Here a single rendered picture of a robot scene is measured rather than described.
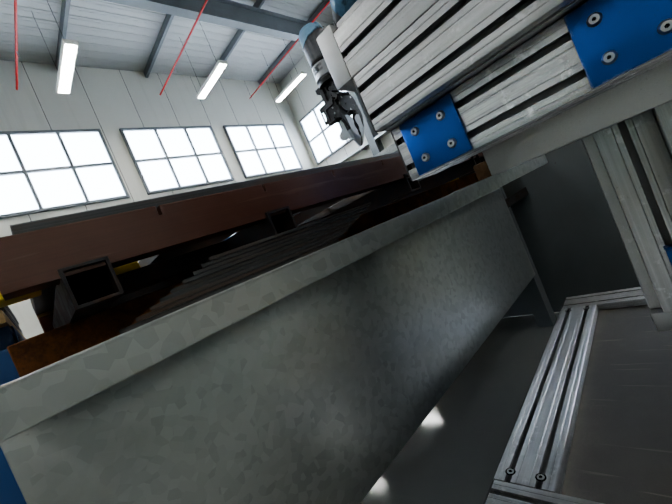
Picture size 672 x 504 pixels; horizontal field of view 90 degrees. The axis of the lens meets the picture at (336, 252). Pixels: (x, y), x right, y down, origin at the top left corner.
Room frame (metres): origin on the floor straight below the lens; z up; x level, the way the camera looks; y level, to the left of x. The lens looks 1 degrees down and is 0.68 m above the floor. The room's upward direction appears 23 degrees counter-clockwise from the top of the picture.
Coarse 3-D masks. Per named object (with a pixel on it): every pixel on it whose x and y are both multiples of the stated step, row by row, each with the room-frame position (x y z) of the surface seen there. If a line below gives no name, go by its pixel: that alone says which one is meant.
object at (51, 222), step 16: (368, 160) 0.88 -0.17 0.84; (272, 176) 0.67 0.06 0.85; (288, 176) 0.69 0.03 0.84; (192, 192) 0.56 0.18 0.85; (208, 192) 0.57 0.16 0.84; (368, 192) 1.44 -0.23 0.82; (112, 208) 0.48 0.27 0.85; (128, 208) 0.49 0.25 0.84; (320, 208) 1.21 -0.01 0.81; (336, 208) 1.60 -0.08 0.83; (32, 224) 0.42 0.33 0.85; (48, 224) 0.43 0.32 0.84; (208, 240) 0.88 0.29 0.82; (160, 256) 0.81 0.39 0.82; (48, 288) 0.65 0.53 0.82; (32, 304) 0.85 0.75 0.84; (48, 304) 0.82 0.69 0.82
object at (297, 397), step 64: (384, 256) 0.69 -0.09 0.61; (448, 256) 0.84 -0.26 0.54; (512, 256) 1.09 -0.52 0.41; (256, 320) 0.48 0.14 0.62; (320, 320) 0.55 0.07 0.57; (384, 320) 0.64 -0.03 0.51; (448, 320) 0.77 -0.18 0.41; (128, 384) 0.36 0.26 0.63; (192, 384) 0.40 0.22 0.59; (256, 384) 0.45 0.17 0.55; (320, 384) 0.51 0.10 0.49; (384, 384) 0.59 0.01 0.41; (448, 384) 0.71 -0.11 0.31; (64, 448) 0.32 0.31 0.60; (128, 448) 0.35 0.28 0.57; (192, 448) 0.38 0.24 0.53; (256, 448) 0.43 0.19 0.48; (320, 448) 0.48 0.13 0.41; (384, 448) 0.56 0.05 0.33
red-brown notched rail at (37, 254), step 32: (384, 160) 0.85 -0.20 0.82; (224, 192) 0.54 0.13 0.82; (256, 192) 0.58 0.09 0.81; (288, 192) 0.63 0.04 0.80; (320, 192) 0.68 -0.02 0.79; (352, 192) 0.74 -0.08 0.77; (64, 224) 0.40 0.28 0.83; (96, 224) 0.42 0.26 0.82; (128, 224) 0.44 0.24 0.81; (160, 224) 0.47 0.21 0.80; (192, 224) 0.50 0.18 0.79; (224, 224) 0.53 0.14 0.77; (256, 224) 0.60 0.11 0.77; (0, 256) 0.36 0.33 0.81; (32, 256) 0.37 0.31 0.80; (64, 256) 0.39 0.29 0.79; (96, 256) 0.41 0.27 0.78; (128, 256) 0.43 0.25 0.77; (0, 288) 0.35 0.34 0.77; (32, 288) 0.38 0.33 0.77
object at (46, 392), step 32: (544, 160) 1.04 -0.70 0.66; (480, 192) 0.68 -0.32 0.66; (384, 224) 0.46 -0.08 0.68; (416, 224) 0.51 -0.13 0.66; (320, 256) 0.37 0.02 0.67; (352, 256) 0.40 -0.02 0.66; (256, 288) 0.31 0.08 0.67; (288, 288) 0.34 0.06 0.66; (160, 320) 0.26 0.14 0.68; (192, 320) 0.27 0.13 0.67; (224, 320) 0.29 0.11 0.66; (96, 352) 0.23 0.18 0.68; (128, 352) 0.24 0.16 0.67; (160, 352) 0.25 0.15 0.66; (32, 384) 0.20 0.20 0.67; (64, 384) 0.21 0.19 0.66; (96, 384) 0.22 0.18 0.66; (0, 416) 0.19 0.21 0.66; (32, 416) 0.20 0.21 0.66
